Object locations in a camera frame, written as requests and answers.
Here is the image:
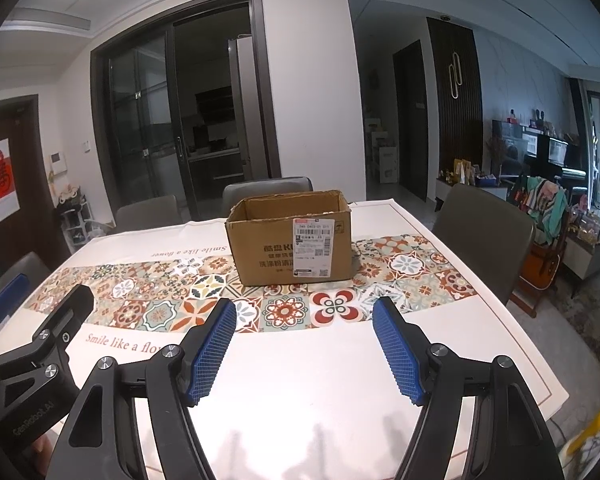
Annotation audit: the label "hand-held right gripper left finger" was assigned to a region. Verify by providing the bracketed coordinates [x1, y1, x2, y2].
[55, 297, 238, 480]

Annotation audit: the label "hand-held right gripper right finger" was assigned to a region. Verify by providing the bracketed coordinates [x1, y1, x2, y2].
[371, 296, 566, 480]

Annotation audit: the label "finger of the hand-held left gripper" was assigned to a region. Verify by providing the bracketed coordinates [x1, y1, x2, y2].
[0, 284, 96, 384]
[0, 273, 31, 326]

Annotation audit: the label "cardboard box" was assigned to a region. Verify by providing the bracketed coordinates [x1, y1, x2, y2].
[225, 190, 353, 286]

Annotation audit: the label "floral tile printed tablecloth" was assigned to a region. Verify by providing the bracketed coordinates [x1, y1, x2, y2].
[0, 200, 571, 480]

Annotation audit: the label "small shoe rack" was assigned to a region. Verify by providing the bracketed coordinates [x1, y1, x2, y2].
[55, 187, 111, 248]

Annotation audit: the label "brown wooden entrance door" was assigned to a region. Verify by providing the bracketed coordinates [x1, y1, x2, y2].
[0, 94, 68, 276]

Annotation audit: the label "red paper door decoration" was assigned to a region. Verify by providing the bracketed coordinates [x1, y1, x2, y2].
[0, 141, 21, 224]

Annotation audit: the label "orange bag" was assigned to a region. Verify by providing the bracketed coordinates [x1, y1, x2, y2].
[520, 245, 563, 291]

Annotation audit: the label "stacked white storage boxes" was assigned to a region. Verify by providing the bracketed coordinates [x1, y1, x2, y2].
[365, 117, 400, 184]

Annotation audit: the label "yellow plastic toy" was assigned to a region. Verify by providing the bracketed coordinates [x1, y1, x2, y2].
[567, 400, 600, 453]

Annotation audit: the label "dark sliding glass door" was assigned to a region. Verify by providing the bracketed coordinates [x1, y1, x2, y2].
[90, 0, 281, 223]

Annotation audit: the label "grey coffee table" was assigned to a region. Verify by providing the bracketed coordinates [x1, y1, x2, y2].
[562, 232, 600, 281]

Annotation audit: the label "dark hallway door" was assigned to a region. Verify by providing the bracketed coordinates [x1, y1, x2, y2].
[392, 40, 429, 203]

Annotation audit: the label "glass display cabinet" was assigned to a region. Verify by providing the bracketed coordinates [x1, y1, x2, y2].
[491, 119, 543, 176]

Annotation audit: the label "silver refrigerator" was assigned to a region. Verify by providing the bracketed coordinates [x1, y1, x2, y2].
[228, 35, 261, 181]

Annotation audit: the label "black piano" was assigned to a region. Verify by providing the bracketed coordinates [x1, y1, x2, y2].
[525, 132, 588, 196]

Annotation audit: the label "dark slatted wall cabinet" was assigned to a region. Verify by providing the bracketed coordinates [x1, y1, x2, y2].
[425, 16, 483, 181]

